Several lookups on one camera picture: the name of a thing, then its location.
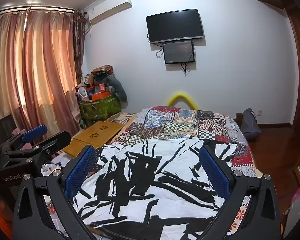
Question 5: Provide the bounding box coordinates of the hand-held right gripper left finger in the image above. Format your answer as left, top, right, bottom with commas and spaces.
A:
12, 145, 100, 240

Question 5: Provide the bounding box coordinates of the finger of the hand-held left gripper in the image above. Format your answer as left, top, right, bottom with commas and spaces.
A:
0, 124, 48, 155
1, 131, 72, 167

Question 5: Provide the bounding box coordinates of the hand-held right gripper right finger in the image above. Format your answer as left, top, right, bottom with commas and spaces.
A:
199, 144, 283, 240

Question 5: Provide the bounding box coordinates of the black and white printed garment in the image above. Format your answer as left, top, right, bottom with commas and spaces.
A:
74, 134, 240, 240

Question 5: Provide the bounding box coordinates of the pink cloth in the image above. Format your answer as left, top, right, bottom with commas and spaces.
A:
12, 127, 32, 151

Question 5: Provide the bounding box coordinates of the black chair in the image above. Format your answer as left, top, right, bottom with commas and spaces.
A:
0, 115, 21, 146

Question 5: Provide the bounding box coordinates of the bamboo lap desk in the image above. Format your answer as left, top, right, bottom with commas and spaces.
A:
61, 121, 125, 158

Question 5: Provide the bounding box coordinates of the green patterned storage bag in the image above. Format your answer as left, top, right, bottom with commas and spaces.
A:
79, 94, 122, 127

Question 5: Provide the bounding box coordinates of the patchwork patterned bed sheet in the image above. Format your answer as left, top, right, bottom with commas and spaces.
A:
41, 106, 263, 240

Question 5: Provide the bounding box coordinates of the grey bag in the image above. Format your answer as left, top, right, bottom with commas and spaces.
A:
241, 108, 261, 141

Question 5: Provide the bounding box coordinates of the orange box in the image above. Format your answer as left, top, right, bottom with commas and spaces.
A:
91, 91, 111, 100

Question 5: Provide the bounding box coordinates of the pink curtain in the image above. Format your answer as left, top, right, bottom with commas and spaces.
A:
0, 6, 80, 140

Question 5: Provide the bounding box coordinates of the yellow foam tube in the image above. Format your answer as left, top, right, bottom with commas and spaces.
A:
167, 92, 199, 110

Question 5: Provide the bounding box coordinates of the brown patterned bag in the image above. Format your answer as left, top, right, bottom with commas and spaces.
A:
91, 65, 114, 77

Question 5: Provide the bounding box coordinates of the brown patterned curtain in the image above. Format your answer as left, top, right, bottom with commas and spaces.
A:
73, 8, 87, 87

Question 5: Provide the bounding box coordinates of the white air conditioner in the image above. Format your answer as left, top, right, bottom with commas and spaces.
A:
84, 0, 132, 26

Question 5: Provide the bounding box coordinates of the small black wall monitor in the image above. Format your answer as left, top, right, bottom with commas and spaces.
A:
162, 40, 195, 64

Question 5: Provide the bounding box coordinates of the black wall television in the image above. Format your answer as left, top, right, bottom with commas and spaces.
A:
146, 8, 205, 44

